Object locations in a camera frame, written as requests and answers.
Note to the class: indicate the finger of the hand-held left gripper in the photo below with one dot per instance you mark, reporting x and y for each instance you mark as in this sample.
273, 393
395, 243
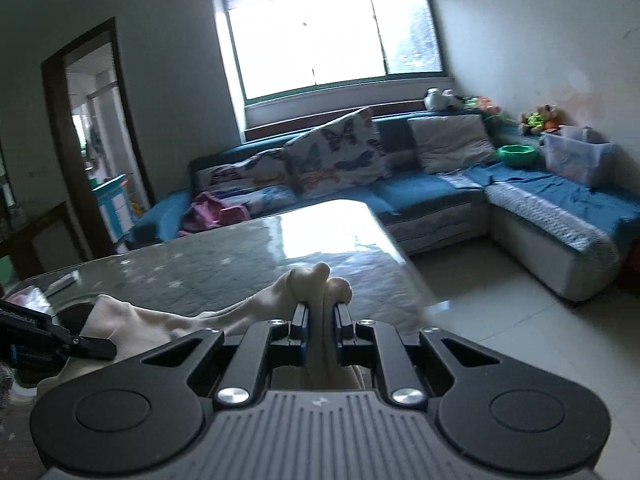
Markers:
85, 346

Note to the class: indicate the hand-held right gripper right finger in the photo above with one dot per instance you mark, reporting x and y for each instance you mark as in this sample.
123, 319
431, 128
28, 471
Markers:
342, 335

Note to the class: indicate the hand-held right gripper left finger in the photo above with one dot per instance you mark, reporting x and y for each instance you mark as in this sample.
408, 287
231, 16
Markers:
300, 335

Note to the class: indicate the cream sweatshirt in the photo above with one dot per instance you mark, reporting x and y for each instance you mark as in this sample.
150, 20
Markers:
150, 322

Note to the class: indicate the hanging clothes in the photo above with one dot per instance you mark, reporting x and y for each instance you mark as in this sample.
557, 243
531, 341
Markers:
91, 147

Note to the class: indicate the pink white tissue pack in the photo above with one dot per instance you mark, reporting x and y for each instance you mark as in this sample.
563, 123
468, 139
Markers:
35, 299

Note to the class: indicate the round black induction cooktop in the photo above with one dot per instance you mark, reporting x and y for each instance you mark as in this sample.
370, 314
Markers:
75, 317

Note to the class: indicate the white remote control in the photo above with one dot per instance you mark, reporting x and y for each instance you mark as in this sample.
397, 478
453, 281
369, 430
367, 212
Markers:
62, 283

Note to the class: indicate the dark wooden cabinet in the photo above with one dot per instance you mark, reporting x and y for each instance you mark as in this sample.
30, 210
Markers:
30, 240

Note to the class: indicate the butterfly print blanket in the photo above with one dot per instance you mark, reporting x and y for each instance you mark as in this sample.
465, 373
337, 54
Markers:
265, 199

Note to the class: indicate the blue white toy cabinet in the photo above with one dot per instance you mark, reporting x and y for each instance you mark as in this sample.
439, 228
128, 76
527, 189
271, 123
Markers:
112, 207

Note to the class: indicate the pink cloth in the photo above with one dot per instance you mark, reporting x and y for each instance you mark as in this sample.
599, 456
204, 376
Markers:
210, 212

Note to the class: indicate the blue corner sofa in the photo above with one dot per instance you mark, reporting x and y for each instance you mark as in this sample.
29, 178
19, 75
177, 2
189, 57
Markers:
425, 195

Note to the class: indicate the small butterfly print pillow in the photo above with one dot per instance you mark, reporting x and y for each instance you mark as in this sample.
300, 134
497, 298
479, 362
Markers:
240, 170

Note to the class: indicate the large butterfly print pillow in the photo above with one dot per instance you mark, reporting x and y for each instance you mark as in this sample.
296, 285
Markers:
340, 155

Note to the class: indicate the grey pillow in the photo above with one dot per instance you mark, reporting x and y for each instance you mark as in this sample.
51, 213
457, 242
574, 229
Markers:
450, 142

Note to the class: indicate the green bowl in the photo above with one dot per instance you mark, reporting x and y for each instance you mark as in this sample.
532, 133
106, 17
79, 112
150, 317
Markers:
517, 156

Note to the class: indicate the blue sofa cover cloth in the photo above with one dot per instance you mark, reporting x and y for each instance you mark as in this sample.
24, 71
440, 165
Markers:
550, 195

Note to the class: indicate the panda plush toy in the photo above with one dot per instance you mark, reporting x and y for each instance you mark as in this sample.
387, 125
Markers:
442, 99

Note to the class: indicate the orange green toys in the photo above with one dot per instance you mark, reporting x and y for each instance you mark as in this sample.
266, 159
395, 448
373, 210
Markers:
482, 105

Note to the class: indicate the clear plastic storage box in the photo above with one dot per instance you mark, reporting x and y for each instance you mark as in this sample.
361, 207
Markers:
575, 157

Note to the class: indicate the brown green plush toys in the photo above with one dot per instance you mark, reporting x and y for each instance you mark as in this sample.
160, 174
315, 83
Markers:
542, 119

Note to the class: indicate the dark wooden door frame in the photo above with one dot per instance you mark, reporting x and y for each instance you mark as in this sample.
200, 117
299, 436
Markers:
55, 135

